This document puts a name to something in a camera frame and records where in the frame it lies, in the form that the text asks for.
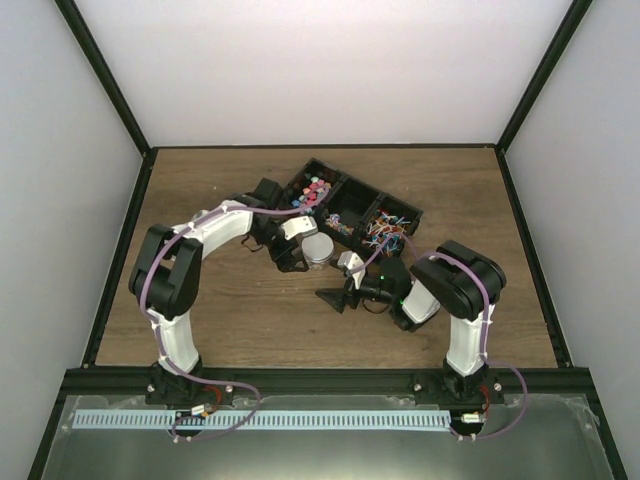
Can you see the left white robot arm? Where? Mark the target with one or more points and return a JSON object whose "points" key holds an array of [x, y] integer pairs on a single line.
{"points": [[166, 277]]}

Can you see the clear plastic cup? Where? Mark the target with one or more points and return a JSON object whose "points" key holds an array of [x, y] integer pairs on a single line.
{"points": [[318, 263]]}

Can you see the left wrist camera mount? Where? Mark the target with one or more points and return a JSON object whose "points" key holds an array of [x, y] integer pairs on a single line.
{"points": [[302, 225]]}

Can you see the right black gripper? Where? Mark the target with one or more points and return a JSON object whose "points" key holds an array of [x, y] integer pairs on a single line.
{"points": [[336, 299]]}

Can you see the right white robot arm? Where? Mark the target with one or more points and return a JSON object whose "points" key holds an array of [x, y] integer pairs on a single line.
{"points": [[454, 278]]}

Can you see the black three-compartment candy bin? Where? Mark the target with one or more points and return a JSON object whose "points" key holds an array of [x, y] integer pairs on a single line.
{"points": [[354, 214]]}

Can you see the metal scoop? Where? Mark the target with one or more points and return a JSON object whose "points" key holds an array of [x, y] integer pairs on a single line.
{"points": [[199, 215]]}

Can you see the black front mounting rail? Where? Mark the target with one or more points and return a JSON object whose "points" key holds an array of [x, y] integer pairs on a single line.
{"points": [[428, 385]]}

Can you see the white round lid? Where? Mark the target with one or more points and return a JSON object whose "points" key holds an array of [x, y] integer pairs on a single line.
{"points": [[319, 245]]}

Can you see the light blue slotted cable duct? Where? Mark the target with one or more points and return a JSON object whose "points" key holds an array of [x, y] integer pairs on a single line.
{"points": [[403, 420]]}

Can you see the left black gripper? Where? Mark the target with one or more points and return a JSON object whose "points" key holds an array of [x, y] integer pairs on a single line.
{"points": [[284, 264]]}

